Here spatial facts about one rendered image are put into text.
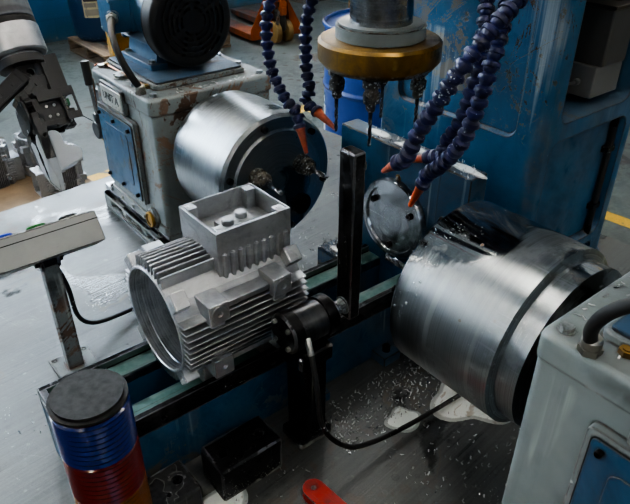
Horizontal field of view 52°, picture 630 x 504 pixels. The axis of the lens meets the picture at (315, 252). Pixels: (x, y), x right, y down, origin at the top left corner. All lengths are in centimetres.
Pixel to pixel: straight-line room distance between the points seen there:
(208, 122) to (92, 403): 79
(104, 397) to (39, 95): 67
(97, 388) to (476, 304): 44
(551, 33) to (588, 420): 55
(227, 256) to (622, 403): 50
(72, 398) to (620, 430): 49
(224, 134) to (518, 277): 61
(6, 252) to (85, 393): 54
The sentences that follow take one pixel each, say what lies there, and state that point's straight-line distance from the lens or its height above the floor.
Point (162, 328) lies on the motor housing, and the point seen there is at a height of 96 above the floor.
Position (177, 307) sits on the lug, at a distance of 83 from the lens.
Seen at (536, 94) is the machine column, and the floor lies 125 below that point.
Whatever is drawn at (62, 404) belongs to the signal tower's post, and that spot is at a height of 122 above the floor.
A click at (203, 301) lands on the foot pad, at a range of 84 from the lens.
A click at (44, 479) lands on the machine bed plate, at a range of 105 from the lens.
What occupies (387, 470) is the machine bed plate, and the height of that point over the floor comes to 80.
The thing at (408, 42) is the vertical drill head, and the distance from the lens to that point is 93.
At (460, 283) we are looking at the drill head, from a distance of 80.
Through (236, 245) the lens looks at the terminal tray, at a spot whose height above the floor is 112.
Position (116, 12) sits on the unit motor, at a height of 129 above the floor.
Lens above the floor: 157
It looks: 32 degrees down
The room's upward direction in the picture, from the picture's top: straight up
